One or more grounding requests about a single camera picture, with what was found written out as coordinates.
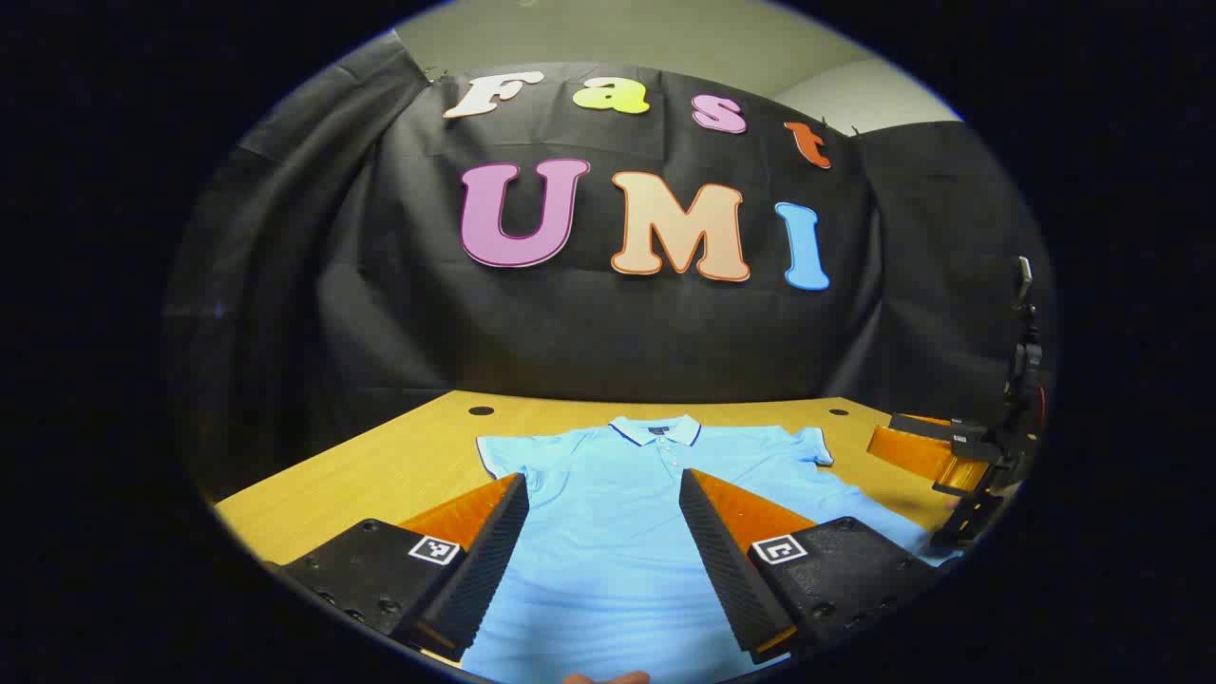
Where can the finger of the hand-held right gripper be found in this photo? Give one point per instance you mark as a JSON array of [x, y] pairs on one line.
[[917, 454]]

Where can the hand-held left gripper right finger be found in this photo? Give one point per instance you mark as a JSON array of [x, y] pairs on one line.
[[727, 570]]

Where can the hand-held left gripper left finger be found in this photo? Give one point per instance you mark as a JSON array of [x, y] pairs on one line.
[[484, 579]]

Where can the light blue polo T-shirt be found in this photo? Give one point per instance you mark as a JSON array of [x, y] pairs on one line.
[[608, 532]]

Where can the black backdrop cloth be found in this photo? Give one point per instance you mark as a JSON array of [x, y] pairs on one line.
[[617, 332]]

